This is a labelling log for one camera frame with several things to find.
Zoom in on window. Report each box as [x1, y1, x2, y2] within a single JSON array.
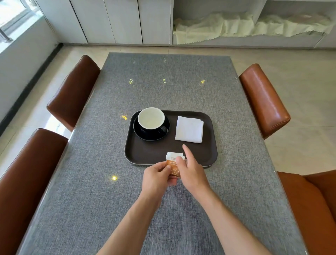
[[0, 0, 44, 42]]

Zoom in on dark brown tray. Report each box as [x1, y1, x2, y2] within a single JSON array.
[[124, 110, 218, 168]]

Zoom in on grey fabric tablecloth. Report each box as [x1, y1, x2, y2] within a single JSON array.
[[15, 52, 309, 255]]

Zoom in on black saucer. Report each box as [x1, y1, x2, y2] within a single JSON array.
[[133, 114, 170, 142]]

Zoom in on person's right forearm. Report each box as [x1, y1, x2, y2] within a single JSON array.
[[195, 186, 272, 255]]

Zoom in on person's left hand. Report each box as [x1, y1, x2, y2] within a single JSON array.
[[140, 160, 179, 203]]

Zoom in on white cloth napkin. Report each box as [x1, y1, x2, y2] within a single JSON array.
[[175, 116, 204, 144]]

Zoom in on person's right hand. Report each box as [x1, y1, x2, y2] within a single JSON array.
[[175, 144, 210, 194]]

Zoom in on cream crumpled cloth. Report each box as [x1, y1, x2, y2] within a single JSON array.
[[173, 12, 255, 45], [253, 13, 335, 37]]

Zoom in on brown leather chair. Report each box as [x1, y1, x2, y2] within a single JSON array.
[[277, 169, 336, 255], [46, 55, 101, 132], [0, 128, 69, 255], [239, 63, 291, 140]]

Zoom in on black cup white inside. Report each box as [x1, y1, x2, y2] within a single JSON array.
[[137, 107, 169, 135]]

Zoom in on person's left forearm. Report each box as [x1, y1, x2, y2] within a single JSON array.
[[96, 192, 159, 255]]

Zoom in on metal window railing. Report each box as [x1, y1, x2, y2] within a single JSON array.
[[0, 27, 13, 43]]

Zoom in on white cabinet with counter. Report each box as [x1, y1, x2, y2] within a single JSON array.
[[35, 0, 336, 49]]

